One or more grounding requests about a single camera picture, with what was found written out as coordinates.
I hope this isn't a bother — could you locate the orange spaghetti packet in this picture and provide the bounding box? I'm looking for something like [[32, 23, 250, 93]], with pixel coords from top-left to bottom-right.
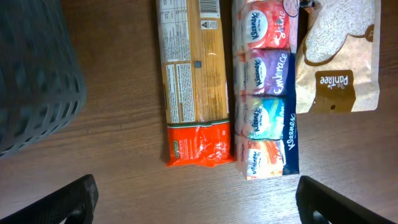
[[156, 0, 234, 167]]

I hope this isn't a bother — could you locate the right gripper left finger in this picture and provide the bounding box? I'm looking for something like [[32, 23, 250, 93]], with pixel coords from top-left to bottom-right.
[[1, 174, 99, 224]]

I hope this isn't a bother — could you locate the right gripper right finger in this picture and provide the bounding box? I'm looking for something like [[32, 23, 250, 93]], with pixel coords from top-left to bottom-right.
[[295, 175, 391, 224]]

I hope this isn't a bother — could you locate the grey plastic basket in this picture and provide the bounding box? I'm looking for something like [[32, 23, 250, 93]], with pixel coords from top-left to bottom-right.
[[1, 0, 86, 159]]

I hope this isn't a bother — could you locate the Kleenex tissue multipack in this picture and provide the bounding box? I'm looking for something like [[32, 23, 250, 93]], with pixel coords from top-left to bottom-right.
[[232, 0, 300, 180]]

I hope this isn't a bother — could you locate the beige Pantree rice bag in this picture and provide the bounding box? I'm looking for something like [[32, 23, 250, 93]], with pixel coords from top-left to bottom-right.
[[295, 0, 381, 114]]

